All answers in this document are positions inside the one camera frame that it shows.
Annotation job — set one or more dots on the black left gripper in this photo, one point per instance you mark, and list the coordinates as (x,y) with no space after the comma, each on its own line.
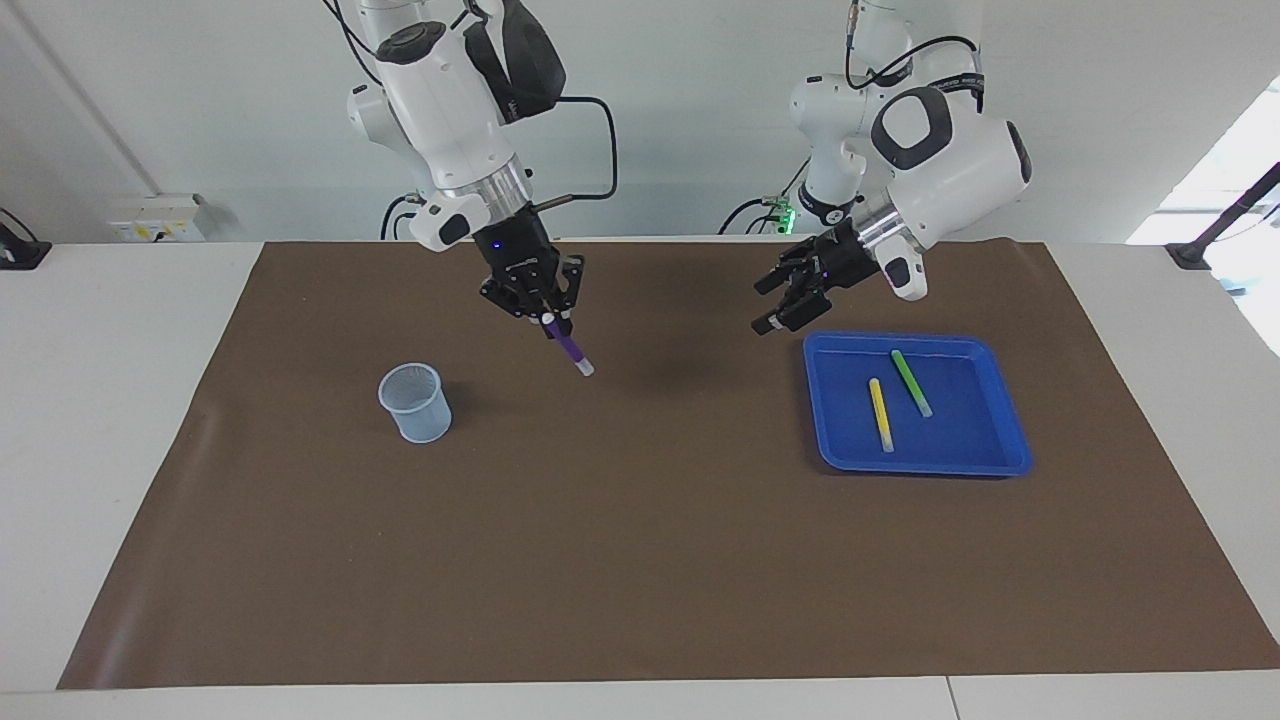
(845,258)

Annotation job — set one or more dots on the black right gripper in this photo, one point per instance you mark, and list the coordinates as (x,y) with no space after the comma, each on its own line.
(515,250)

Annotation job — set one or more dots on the purple marker pen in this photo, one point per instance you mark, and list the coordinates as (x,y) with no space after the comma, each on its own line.
(570,350)

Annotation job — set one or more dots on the green marker pen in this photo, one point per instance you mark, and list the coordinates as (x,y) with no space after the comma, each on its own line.
(910,382)

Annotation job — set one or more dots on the yellow marker pen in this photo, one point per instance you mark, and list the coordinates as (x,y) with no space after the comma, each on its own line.
(880,412)

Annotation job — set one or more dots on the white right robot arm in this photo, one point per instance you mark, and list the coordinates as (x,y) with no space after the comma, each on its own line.
(440,110)

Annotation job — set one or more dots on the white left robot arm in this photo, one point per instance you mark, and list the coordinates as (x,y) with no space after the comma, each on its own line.
(960,160)

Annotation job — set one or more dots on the translucent mesh pen cup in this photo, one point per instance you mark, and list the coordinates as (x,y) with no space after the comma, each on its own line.
(420,420)

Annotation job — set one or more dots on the blue plastic tray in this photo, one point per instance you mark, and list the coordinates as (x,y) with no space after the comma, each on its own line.
(960,440)

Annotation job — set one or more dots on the brown table mat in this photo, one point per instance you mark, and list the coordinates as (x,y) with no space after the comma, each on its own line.
(640,550)

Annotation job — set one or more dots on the black pole with base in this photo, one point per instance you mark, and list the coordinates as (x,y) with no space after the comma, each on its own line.
(1190,252)

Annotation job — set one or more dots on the black table clamp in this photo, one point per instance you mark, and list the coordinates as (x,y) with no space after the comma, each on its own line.
(20,252)

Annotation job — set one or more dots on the white wall socket box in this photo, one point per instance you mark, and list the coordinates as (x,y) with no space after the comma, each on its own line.
(155,218)

